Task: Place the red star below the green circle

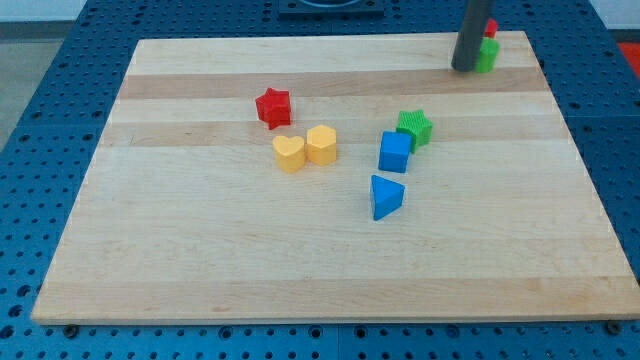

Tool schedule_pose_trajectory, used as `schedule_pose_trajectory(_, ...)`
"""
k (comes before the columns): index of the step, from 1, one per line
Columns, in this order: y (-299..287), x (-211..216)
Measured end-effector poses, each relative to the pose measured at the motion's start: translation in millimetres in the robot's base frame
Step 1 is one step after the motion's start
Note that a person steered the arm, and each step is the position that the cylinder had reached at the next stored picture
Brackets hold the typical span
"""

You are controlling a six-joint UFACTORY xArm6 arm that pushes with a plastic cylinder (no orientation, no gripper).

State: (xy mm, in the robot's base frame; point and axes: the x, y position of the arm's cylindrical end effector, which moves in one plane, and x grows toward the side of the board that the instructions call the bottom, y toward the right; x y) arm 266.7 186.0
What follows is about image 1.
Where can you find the red star block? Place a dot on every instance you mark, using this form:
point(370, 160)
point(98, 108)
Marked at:
point(274, 108)

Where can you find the green star block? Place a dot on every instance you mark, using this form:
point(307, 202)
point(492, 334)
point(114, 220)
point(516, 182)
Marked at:
point(417, 126)

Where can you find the green circle block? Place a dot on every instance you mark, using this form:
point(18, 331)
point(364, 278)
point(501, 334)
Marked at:
point(487, 56)

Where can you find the wooden board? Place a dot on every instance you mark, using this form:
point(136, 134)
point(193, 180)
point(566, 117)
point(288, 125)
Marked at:
point(184, 217)

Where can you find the yellow hexagon block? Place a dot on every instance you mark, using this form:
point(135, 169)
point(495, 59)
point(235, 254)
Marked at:
point(321, 145)

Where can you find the yellow heart block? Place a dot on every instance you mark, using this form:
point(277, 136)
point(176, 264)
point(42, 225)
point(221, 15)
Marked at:
point(289, 153)

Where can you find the blue triangle block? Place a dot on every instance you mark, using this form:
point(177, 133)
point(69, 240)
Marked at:
point(386, 196)

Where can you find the blue cube block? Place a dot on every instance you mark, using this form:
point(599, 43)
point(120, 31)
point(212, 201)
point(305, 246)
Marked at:
point(394, 152)

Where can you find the small red block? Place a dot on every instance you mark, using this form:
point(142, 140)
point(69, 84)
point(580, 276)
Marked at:
point(491, 28)

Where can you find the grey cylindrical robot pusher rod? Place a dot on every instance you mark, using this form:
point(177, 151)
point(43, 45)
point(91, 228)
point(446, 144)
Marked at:
point(470, 34)

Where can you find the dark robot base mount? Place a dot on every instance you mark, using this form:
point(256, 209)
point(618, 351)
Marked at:
point(331, 8)

